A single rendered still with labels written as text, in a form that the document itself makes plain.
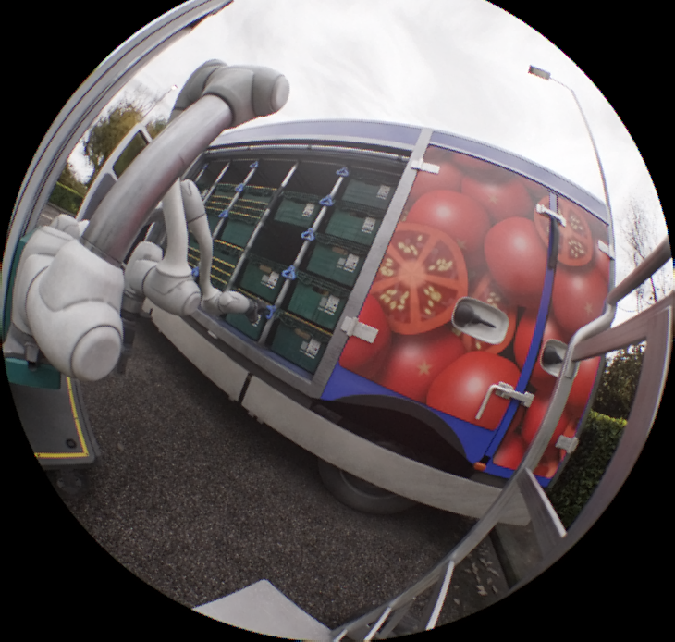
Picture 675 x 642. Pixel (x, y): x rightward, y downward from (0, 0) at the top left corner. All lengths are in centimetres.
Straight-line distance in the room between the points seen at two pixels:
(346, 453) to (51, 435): 122
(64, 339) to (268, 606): 95
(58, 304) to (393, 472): 129
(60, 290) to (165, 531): 90
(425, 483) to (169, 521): 114
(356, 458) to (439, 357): 63
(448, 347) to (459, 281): 31
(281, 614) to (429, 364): 120
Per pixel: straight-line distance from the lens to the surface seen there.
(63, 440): 90
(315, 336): 135
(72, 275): 42
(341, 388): 115
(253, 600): 104
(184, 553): 107
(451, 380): 112
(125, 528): 109
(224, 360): 151
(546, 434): 49
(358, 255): 140
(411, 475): 127
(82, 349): 39
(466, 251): 124
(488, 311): 121
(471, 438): 123
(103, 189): 355
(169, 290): 63
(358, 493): 150
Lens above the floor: 97
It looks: 4 degrees up
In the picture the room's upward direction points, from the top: 24 degrees clockwise
